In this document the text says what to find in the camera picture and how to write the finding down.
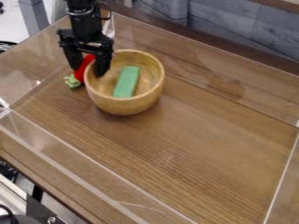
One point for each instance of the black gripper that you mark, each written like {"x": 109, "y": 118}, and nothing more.
{"x": 98, "y": 44}

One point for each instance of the red plush strawberry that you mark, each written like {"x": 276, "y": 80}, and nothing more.
{"x": 75, "y": 79}

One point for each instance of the wooden bowl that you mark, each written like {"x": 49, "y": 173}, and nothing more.
{"x": 149, "y": 87}

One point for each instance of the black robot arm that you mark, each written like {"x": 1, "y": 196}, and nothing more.
{"x": 85, "y": 37}

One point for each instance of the green rectangular block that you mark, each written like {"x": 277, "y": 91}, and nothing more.
{"x": 126, "y": 82}

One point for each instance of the clear acrylic corner bracket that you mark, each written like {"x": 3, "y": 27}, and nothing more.
{"x": 109, "y": 27}

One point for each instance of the grey post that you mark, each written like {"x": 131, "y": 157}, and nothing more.
{"x": 34, "y": 15}

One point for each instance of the clear acrylic tray wall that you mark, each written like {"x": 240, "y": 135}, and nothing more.
{"x": 210, "y": 157}

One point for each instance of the black metal table bracket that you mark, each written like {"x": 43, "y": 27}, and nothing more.
{"x": 41, "y": 212}

